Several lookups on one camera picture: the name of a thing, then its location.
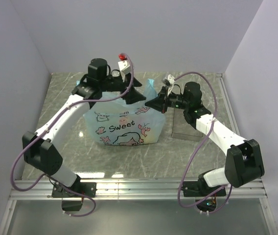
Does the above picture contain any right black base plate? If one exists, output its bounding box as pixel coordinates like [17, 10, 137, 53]
[178, 181, 226, 197]

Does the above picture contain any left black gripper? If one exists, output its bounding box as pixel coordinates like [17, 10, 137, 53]
[100, 71, 147, 105]

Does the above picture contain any light blue plastic bag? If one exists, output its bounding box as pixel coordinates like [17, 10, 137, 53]
[83, 78, 166, 147]

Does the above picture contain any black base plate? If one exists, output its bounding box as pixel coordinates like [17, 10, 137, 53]
[51, 182, 97, 198]
[178, 181, 226, 197]

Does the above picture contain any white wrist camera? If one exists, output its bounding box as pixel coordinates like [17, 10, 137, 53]
[117, 53, 131, 81]
[162, 74, 175, 96]

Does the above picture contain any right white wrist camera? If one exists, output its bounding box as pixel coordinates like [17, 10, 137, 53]
[162, 74, 175, 96]

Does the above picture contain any clear plastic fruit tray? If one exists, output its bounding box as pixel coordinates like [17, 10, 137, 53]
[171, 108, 204, 142]

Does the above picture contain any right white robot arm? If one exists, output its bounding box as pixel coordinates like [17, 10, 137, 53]
[145, 82, 265, 196]

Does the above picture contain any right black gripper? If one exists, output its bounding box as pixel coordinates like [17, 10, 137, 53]
[145, 86, 190, 114]

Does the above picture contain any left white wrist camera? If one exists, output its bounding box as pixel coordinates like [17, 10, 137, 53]
[117, 53, 131, 81]

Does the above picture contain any aluminium mounting rail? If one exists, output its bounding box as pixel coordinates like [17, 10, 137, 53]
[0, 73, 278, 235]

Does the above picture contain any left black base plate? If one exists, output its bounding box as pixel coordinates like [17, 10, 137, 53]
[51, 182, 97, 198]

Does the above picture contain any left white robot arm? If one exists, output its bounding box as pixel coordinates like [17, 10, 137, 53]
[22, 53, 135, 197]

